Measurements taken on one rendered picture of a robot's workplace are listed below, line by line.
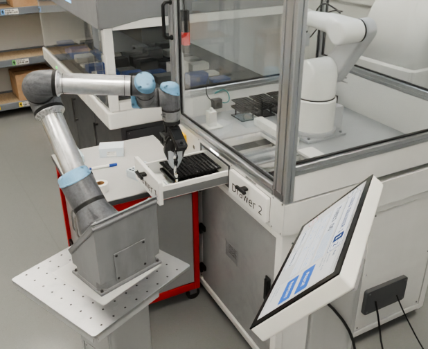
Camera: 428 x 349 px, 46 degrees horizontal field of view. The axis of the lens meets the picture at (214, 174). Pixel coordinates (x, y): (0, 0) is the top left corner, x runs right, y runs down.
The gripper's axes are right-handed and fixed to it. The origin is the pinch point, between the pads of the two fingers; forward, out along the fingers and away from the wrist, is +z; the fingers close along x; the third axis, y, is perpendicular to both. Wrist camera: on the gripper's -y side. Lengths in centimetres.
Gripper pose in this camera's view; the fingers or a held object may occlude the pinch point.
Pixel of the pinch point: (175, 165)
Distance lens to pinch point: 214.8
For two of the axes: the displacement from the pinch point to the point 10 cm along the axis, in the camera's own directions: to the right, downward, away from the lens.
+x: -8.8, 2.2, -4.1
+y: -4.7, -4.0, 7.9
